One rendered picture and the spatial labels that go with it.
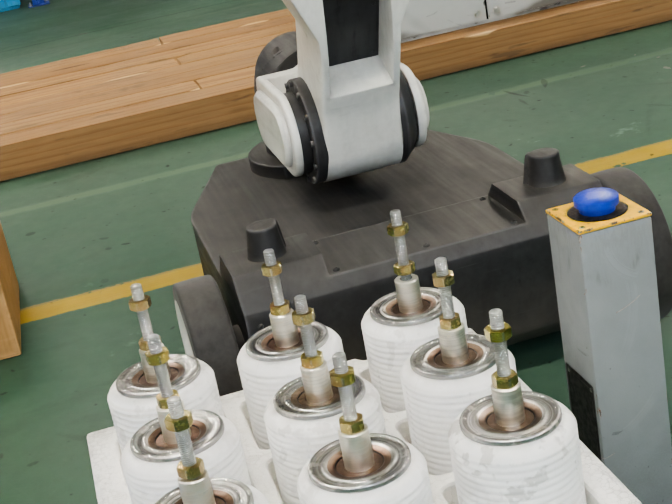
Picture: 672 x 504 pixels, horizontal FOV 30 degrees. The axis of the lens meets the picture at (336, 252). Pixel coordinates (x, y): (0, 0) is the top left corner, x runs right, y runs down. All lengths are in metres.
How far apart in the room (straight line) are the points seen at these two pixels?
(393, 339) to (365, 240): 0.40
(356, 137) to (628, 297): 0.57
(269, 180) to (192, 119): 1.02
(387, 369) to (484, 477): 0.24
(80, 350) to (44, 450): 0.29
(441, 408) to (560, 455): 0.13
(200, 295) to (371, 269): 0.20
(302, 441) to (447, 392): 0.12
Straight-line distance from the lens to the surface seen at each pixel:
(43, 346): 1.92
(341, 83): 1.58
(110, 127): 2.84
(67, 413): 1.69
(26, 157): 2.85
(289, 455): 1.01
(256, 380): 1.10
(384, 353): 1.13
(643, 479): 1.23
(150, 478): 0.98
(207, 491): 0.89
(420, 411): 1.03
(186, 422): 0.87
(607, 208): 1.12
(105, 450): 1.18
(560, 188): 1.51
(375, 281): 1.42
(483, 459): 0.92
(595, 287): 1.12
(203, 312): 1.41
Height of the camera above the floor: 0.72
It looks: 21 degrees down
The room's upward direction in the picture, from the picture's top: 11 degrees counter-clockwise
